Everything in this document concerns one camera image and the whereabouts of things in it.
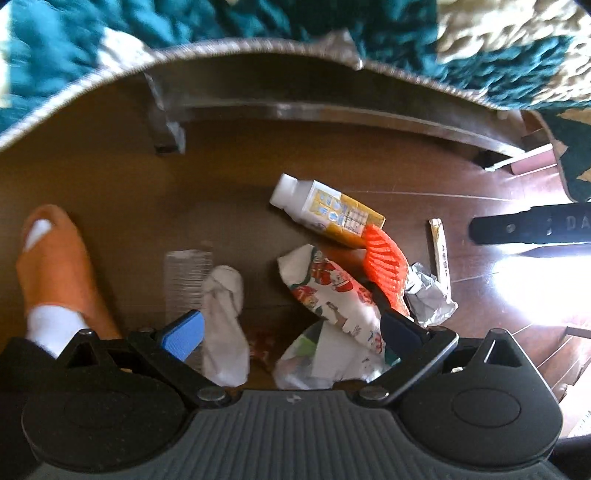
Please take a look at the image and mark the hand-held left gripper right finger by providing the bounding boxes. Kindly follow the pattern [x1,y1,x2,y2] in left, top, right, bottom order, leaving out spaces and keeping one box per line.
[358,308,539,408]

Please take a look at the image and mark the person's white sock foot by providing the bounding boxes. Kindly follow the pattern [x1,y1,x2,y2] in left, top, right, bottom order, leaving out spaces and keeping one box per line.
[23,219,90,360]

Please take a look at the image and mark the white bottle yellow label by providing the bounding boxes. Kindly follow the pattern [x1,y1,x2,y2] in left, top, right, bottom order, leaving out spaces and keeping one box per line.
[269,174,386,247]

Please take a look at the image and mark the paper chopstick wrapper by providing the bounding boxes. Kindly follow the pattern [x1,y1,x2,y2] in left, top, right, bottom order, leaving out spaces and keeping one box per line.
[428,218,452,296]

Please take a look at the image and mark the orange slipper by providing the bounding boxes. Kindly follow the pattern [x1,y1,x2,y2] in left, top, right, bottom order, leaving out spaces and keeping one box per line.
[16,205,123,356]

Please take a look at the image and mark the wooden bed frame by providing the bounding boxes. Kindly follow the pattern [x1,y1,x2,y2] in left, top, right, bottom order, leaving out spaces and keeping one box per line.
[0,39,532,167]

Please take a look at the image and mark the white sock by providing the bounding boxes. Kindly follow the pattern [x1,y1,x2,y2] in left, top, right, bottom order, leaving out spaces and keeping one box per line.
[201,265,251,387]

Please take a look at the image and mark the teal and cream blanket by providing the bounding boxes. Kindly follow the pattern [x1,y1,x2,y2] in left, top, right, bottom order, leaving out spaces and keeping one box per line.
[0,0,591,204]

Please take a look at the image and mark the person's dark trouser leg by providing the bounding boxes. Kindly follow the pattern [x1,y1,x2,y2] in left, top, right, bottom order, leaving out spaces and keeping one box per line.
[0,337,63,480]

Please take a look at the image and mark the dark printed packet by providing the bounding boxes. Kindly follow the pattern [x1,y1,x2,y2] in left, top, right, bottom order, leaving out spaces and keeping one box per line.
[165,249,214,324]

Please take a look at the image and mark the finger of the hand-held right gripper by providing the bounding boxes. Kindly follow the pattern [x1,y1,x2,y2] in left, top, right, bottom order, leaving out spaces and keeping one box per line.
[468,203,591,246]

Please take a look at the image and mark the white plastic bag green print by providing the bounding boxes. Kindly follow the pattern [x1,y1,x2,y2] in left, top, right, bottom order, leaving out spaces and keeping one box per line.
[273,320,386,391]

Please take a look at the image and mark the red printed plastic bag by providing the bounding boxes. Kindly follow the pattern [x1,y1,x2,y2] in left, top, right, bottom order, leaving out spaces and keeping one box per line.
[277,244,393,365]

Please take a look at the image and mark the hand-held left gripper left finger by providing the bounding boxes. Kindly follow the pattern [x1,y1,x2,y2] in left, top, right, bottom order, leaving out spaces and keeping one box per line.
[55,310,230,409]

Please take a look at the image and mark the grey wrapper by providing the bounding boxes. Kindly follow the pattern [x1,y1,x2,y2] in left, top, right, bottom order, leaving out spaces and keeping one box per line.
[404,262,459,328]

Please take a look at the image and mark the orange plastic comb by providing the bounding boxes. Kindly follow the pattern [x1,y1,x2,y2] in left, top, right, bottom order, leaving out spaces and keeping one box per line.
[360,224,411,319]

